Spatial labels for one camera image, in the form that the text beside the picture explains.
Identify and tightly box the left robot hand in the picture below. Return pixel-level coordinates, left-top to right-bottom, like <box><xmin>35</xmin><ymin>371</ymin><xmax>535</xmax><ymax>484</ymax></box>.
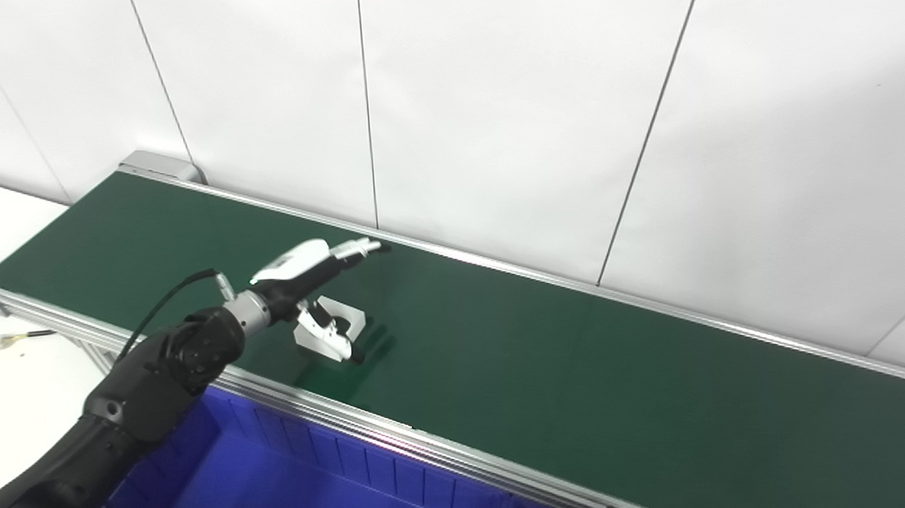
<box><xmin>247</xmin><ymin>235</ymin><xmax>398</xmax><ymax>370</ymax></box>

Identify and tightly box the white square part with hole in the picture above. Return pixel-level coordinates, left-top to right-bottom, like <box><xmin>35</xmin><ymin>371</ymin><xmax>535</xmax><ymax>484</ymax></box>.
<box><xmin>291</xmin><ymin>294</ymin><xmax>369</xmax><ymax>364</ymax></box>

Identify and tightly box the green conveyor belt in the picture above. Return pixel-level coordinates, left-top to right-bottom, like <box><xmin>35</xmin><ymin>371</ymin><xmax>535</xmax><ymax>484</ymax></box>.
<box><xmin>0</xmin><ymin>117</ymin><xmax>905</xmax><ymax>508</ymax></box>
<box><xmin>0</xmin><ymin>137</ymin><xmax>905</xmax><ymax>508</ymax></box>

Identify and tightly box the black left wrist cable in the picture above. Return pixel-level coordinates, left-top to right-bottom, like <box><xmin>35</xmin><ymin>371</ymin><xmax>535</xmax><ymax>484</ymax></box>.
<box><xmin>112</xmin><ymin>267</ymin><xmax>239</xmax><ymax>362</ymax></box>

